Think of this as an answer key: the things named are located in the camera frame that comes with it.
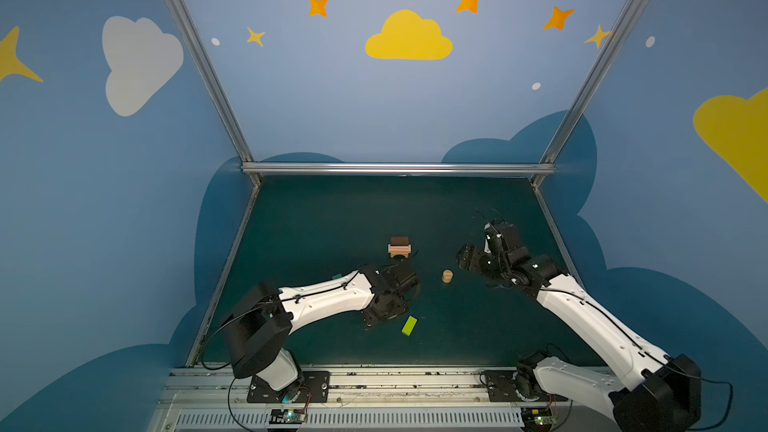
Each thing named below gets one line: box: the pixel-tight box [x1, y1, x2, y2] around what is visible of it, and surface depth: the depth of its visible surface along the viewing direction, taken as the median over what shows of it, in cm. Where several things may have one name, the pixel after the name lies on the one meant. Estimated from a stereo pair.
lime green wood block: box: [401, 315, 418, 337], surface depth 86 cm
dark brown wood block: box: [390, 236, 409, 246], surface depth 98 cm
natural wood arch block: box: [388, 248, 411, 259], surface depth 100 cm
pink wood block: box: [388, 244, 411, 253], surface depth 98 cm
